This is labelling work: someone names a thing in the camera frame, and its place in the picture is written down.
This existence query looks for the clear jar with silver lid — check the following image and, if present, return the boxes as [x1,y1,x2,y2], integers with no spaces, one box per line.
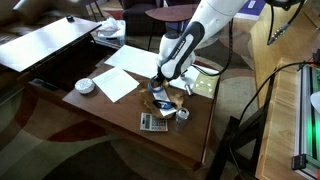
[174,107,191,133]

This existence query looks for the grey calculator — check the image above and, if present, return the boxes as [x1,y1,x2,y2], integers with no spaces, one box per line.
[139,112,169,132]

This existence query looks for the olive green book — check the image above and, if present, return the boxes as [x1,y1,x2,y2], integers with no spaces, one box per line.
[192,68,221,100]

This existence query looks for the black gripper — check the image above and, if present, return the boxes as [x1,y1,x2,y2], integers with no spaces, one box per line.
[150,73,172,91]

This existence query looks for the raised glossy table lid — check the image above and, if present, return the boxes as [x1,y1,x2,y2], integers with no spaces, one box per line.
[0,16,103,74]

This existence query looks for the black cable with connector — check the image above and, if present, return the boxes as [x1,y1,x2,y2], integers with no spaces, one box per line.
[264,0,306,47]

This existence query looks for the black metal stand frame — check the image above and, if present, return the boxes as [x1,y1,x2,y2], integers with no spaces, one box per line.
[205,71,278,180]

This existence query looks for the small silver cylinder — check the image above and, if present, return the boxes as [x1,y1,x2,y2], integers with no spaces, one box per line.
[184,83,194,97]

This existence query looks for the brown leather sofa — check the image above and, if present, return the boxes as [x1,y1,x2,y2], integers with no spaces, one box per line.
[0,0,90,46]

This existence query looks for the small white paper sheet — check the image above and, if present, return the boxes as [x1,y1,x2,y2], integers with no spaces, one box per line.
[92,66,140,104]

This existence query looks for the white rounded object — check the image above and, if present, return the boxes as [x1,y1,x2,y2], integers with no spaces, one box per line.
[309,91,320,115]

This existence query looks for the brown wooden coffee table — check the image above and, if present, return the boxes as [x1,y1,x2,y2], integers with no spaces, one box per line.
[17,34,222,171]

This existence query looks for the blue safety glasses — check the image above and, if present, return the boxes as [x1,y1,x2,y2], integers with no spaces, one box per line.
[152,98,177,111]

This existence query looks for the large white paper sheet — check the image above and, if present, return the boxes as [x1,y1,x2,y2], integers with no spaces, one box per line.
[104,44,220,91]

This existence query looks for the round dark side table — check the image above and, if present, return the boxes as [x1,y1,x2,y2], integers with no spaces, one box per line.
[144,3,200,53]

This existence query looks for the dark armchair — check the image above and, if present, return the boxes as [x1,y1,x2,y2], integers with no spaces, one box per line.
[121,0,167,37]

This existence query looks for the aluminium rail with green light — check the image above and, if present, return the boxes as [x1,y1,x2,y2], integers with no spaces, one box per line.
[291,63,320,180]

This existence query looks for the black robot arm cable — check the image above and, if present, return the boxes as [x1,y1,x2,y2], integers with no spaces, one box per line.
[190,18,234,77]

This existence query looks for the patterned area rug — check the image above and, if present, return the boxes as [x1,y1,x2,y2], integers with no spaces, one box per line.
[0,8,265,180]

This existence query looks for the white bowl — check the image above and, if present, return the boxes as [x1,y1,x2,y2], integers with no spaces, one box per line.
[74,77,96,96]

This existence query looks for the black cable on bench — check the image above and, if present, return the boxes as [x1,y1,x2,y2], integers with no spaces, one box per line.
[229,60,320,180]

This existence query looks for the light wooden bench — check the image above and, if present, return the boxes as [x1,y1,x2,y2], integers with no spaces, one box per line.
[249,0,320,180]

